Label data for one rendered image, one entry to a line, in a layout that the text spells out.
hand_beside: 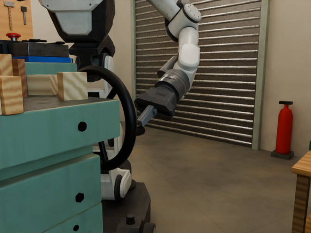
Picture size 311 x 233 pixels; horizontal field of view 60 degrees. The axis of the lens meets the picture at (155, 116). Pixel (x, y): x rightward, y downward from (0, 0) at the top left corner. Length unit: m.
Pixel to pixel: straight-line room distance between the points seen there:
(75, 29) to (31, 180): 0.81
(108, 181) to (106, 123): 1.09
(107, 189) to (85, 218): 1.03
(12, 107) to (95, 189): 0.23
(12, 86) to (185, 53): 0.62
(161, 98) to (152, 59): 3.45
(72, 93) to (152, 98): 0.35
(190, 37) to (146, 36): 3.34
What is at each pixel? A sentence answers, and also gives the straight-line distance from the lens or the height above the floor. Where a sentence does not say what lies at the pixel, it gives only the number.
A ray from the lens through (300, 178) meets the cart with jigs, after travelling 1.34.
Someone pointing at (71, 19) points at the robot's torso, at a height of 1.13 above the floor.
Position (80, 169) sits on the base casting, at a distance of 0.46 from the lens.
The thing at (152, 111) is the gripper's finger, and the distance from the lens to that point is 0.73.
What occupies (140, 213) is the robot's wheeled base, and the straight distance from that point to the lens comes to 1.56.
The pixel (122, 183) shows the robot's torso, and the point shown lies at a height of 0.32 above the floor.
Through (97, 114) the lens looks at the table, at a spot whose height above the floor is 0.88.
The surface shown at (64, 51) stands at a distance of 0.66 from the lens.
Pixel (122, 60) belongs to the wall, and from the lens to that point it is 4.74.
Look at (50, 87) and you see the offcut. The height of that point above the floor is 0.92.
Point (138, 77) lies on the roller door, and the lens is 4.41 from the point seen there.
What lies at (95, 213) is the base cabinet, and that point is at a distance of 0.52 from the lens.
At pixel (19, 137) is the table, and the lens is 0.34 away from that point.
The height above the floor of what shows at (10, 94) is 0.92.
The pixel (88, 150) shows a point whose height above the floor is 0.81.
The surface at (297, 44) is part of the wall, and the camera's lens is 3.21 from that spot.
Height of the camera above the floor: 0.95
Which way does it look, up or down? 10 degrees down
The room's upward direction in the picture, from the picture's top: straight up
